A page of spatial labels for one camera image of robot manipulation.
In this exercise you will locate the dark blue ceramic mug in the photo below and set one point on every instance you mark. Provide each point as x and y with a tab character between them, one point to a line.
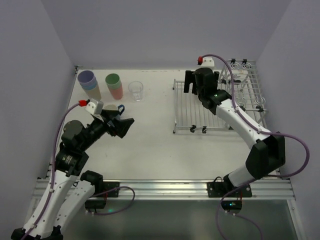
118	109

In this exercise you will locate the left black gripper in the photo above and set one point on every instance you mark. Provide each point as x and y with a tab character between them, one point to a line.
114	124

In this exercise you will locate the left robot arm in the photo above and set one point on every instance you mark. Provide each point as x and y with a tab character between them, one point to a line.
69	187

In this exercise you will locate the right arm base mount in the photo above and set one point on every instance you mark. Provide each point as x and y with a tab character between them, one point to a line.
233	202

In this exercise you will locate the aluminium mounting rail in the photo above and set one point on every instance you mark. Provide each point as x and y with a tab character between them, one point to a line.
165	190

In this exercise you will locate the lavender plastic cup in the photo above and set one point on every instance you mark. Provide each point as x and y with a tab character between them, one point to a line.
85	76

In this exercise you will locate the metal wire dish rack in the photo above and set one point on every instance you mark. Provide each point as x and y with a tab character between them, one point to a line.
191	116

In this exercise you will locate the green plastic cup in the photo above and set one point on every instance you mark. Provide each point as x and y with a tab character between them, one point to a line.
113	81

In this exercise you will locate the light blue plastic cup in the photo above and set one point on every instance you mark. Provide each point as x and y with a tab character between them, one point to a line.
87	86

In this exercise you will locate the pink plastic cup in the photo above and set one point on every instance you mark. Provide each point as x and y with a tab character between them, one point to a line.
116	93

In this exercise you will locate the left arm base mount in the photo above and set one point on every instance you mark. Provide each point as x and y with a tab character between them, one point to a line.
105	190

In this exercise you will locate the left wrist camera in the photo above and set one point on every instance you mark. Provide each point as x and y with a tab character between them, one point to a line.
95	107

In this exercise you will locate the clear drinking glass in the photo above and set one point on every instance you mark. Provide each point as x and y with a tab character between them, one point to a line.
136	89

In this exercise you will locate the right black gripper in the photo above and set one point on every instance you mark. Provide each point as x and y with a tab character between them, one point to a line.
196	83

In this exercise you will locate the beige plastic cup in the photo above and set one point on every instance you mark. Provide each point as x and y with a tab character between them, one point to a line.
94	93

